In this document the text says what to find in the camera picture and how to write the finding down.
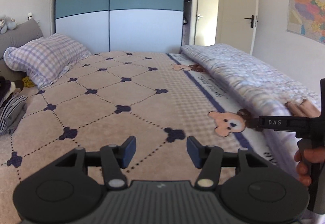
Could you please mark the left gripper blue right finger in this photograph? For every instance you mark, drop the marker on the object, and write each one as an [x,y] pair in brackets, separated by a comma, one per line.
[199,153]

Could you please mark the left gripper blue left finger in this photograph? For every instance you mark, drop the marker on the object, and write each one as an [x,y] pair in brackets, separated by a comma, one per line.
[113,155]

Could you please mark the brown ribbed long-sleeve top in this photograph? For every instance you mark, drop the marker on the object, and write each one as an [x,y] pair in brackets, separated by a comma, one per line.
[303,109]

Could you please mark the pile of dark clothes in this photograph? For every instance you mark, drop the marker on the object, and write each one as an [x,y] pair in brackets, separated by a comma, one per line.
[9,89]

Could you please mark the person's right hand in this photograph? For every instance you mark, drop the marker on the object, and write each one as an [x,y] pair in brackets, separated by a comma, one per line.
[315,156]

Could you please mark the beige bear pattern bed blanket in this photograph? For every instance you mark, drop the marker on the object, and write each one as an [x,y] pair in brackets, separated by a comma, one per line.
[161,99]

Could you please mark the yellow knitted item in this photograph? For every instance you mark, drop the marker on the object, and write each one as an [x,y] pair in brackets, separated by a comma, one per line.
[28,83]

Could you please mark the folded grey garment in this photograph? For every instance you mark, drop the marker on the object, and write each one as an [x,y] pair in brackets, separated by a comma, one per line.
[12,113]

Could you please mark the purple plaid pillow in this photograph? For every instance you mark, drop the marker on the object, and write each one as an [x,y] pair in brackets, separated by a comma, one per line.
[45,60]

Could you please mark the inner cream door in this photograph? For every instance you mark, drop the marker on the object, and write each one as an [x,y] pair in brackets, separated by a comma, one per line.
[206,22]

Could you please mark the white and teal wardrobe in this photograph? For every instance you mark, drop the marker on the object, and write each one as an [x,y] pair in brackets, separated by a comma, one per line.
[121,25]

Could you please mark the grey upholstered headboard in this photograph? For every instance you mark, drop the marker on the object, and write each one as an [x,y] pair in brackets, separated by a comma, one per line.
[21,35]

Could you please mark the blue plush toy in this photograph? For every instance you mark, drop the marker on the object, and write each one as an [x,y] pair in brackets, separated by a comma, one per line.
[7,23]

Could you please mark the colourful wall map poster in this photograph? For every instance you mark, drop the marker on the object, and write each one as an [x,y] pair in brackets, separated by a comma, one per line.
[306,18]

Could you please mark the cream door with handle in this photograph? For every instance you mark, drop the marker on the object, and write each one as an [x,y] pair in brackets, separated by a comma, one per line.
[239,24]

